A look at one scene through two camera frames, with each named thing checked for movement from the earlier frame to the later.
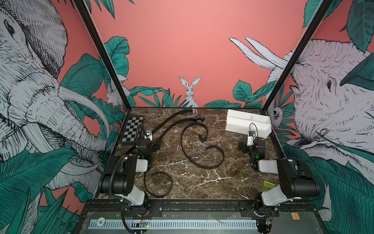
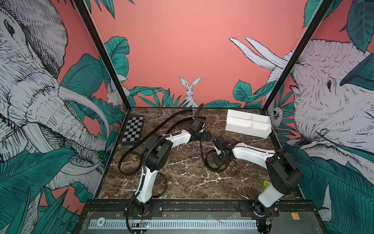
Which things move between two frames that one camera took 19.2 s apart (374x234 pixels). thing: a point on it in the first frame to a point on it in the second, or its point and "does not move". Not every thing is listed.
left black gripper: x=156 y=146 to x=204 y=138
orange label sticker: x=295 y=216 does not move
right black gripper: x=245 y=144 to x=217 y=161
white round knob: x=101 y=222 does not move
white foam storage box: x=243 y=122 does not move
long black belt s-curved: x=196 y=120 to x=205 y=162
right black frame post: x=324 y=6 does not move
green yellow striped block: x=268 y=185 does not move
